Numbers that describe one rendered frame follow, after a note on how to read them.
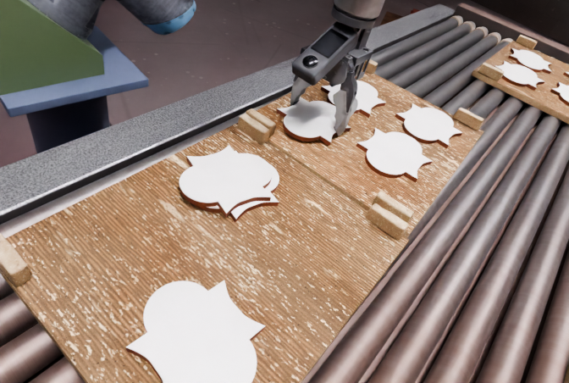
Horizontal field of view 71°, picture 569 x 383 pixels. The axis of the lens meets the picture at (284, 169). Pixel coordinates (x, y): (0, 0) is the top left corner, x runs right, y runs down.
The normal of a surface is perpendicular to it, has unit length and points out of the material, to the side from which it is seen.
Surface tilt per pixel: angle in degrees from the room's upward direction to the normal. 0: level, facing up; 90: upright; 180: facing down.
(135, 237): 0
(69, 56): 90
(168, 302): 0
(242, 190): 0
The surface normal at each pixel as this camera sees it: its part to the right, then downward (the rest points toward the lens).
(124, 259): 0.20, -0.73
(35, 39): 0.66, 0.59
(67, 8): 0.71, 0.25
